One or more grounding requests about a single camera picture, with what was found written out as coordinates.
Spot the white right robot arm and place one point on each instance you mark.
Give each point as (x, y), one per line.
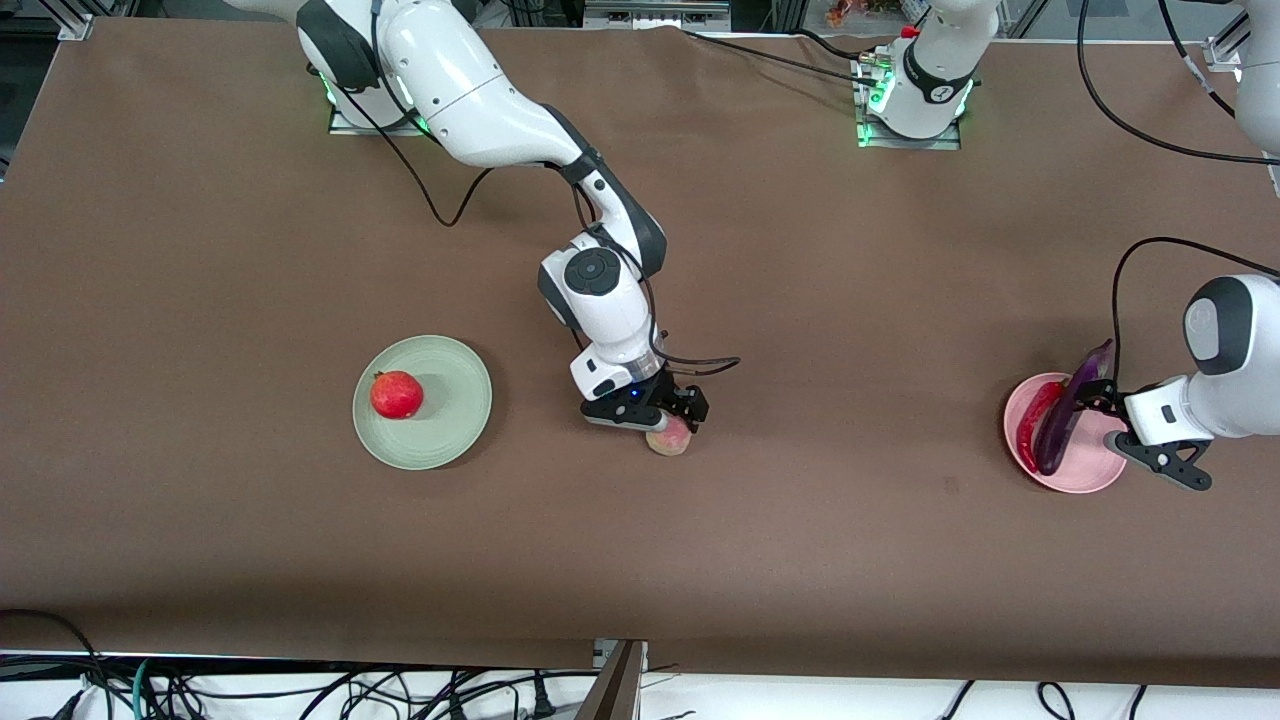
(470, 90)

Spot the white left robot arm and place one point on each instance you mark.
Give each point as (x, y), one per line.
(1235, 330)

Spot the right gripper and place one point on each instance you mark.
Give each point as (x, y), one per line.
(672, 394)

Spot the red round fruit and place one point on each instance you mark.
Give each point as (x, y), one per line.
(396, 395)

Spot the aluminium frame profile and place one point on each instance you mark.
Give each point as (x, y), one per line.
(78, 27)

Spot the silver metal bracket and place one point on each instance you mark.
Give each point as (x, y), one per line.
(603, 653)

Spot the pale green round plate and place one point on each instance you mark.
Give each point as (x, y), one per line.
(450, 410)

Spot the pink yellow peach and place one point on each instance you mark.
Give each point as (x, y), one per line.
(668, 442)

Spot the pink round plate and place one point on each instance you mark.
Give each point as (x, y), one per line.
(1090, 470)

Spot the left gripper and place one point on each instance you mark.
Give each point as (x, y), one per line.
(1103, 401)

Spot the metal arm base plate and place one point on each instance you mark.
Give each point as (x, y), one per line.
(910, 140)
(380, 124)

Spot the brown wooden board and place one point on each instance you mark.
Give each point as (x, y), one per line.
(610, 690)

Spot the purple eggplant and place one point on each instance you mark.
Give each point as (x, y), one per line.
(1065, 420)

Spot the red chili pepper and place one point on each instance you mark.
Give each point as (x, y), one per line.
(1035, 420)

